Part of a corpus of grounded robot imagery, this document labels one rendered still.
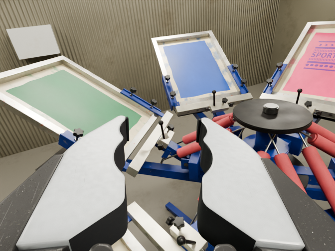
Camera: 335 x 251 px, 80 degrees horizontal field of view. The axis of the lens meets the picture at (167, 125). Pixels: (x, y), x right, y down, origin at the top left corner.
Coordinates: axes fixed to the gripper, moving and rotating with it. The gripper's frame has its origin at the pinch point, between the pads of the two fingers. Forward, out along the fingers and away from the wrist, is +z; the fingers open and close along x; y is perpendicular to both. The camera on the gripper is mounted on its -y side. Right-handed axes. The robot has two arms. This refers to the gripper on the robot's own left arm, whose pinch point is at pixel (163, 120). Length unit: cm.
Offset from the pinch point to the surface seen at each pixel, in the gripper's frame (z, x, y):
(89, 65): 320, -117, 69
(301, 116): 61, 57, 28
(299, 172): 61, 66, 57
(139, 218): 41, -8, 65
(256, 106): 74, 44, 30
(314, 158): 48, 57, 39
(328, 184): 41, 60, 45
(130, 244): 34, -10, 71
